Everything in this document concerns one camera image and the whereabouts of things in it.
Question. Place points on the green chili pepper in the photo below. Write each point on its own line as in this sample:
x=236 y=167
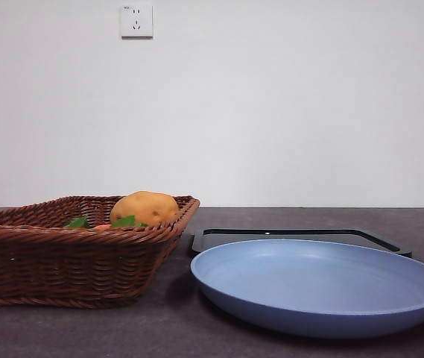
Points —
x=77 y=223

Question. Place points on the brown woven wicker basket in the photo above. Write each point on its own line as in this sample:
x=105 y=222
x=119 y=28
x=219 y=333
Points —
x=66 y=268

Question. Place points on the yellow-brown potato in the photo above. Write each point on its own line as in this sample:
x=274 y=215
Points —
x=148 y=209

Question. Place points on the white wall power socket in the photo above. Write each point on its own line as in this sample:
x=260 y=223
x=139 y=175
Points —
x=137 y=20

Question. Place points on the dark green cutting board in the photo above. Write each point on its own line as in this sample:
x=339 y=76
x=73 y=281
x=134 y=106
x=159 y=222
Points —
x=202 y=244

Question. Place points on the light blue round plate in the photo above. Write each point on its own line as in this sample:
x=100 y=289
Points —
x=308 y=283

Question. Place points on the orange carrot with green leaves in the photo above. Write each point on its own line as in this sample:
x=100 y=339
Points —
x=126 y=222

